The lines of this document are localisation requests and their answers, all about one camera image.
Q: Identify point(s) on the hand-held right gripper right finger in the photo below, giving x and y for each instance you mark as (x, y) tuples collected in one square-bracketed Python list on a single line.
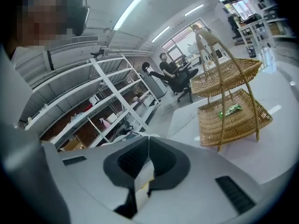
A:
[(198, 195)]

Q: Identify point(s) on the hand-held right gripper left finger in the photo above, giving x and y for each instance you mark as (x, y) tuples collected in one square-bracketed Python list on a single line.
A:
[(93, 183)]

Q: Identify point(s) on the white marble table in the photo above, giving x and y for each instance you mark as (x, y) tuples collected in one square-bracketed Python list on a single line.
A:
[(187, 153)]

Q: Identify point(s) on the cardboard box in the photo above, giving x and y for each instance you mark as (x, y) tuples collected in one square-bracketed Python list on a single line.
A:
[(72, 144)]

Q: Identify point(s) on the pink spray bottle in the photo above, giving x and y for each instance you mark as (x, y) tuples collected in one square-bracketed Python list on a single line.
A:
[(105, 122)]

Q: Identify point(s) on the red cloth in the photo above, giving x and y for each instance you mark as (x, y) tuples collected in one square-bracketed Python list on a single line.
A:
[(89, 107)]

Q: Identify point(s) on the two-tier wicker basket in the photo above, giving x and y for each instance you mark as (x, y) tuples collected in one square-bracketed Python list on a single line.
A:
[(233, 125)]

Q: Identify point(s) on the white kettle appliance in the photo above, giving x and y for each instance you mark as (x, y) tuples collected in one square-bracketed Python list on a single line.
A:
[(93, 101)]

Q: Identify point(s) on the green snack packet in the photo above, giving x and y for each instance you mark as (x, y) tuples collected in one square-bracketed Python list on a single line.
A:
[(230, 110)]

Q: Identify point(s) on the wide white metal shelving unit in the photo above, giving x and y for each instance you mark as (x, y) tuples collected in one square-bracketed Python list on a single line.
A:
[(116, 92)]

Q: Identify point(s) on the black office chair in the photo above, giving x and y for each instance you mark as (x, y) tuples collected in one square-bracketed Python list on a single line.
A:
[(177, 83)]

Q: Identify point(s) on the white refrigerator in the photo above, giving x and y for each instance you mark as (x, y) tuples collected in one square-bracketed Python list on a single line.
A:
[(158, 87)]

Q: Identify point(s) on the narrow white metal shelving unit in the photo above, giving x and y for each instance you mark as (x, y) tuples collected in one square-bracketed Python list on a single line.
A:
[(140, 77)]

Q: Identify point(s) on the large window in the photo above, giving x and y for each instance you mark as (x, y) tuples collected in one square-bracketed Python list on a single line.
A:
[(233, 1), (180, 45)]

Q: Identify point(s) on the black mesh waste bin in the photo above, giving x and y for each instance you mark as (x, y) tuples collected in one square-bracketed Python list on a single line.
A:
[(251, 51)]

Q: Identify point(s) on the ceiling tube light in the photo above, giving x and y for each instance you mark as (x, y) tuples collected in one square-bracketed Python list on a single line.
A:
[(161, 33), (194, 10), (129, 10)]

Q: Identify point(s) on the person's head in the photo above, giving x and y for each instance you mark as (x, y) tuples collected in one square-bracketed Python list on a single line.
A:
[(42, 20)]

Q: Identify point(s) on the white metal trolley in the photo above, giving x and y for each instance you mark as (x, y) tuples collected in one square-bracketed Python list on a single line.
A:
[(257, 23)]

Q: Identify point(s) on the white storage shelf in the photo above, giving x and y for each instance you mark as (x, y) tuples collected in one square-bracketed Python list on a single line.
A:
[(275, 20)]

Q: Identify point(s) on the black ceiling camera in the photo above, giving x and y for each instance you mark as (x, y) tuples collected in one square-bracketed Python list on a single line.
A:
[(99, 51)]

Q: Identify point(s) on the black head-mounted camera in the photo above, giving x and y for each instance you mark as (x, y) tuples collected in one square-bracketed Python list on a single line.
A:
[(80, 15)]

